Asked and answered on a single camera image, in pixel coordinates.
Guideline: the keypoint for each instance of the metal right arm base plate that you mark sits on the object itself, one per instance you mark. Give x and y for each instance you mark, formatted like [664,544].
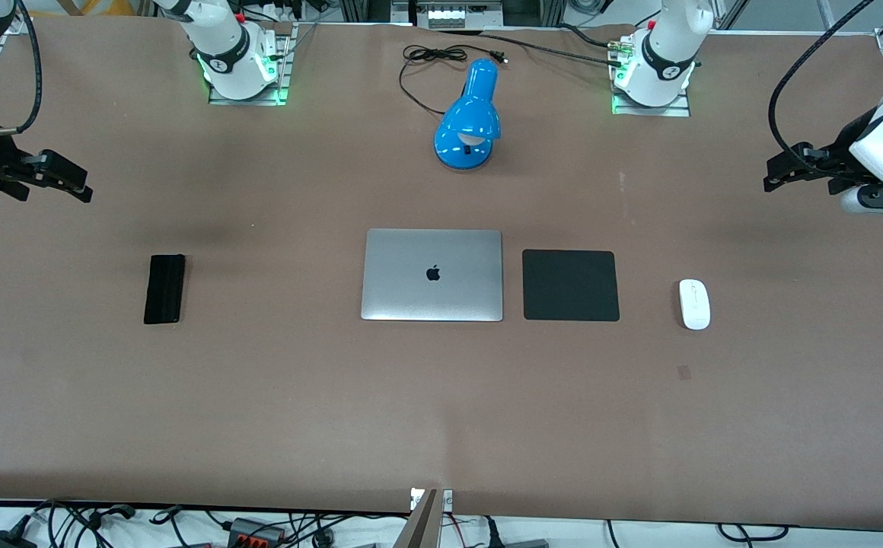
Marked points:
[280,76]

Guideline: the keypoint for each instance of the blue desk lamp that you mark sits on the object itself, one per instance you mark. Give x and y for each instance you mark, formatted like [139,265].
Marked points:
[468,114]

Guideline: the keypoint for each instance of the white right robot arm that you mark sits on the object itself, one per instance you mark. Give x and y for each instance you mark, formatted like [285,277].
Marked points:
[227,47]

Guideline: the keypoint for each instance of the black orange connector box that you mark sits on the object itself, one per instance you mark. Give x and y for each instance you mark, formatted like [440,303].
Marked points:
[257,533]

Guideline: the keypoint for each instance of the black mouse pad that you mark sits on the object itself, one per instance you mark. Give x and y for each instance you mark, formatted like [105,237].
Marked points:
[571,285]

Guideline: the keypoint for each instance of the grey power strip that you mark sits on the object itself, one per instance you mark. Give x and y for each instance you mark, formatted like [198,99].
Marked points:
[463,14]

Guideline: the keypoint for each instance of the black power adapter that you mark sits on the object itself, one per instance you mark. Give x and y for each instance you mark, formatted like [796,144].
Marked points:
[4,539]

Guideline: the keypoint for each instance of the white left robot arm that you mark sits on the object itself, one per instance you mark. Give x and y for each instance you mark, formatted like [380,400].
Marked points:
[666,57]

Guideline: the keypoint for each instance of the metal camera stand post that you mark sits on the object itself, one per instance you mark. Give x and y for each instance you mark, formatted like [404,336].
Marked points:
[426,521]

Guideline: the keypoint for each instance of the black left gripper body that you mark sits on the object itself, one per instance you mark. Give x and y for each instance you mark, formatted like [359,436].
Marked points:
[835,161]

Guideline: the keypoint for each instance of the silver closed laptop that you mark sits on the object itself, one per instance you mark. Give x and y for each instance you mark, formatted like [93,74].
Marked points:
[431,274]

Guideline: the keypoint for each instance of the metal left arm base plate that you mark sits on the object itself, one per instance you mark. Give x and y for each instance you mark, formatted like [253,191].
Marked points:
[681,106]

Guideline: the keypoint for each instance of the white computer mouse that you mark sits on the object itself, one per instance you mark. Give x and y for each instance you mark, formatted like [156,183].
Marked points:
[694,304]

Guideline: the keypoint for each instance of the black smartphone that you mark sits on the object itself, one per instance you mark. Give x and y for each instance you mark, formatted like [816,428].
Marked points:
[164,289]

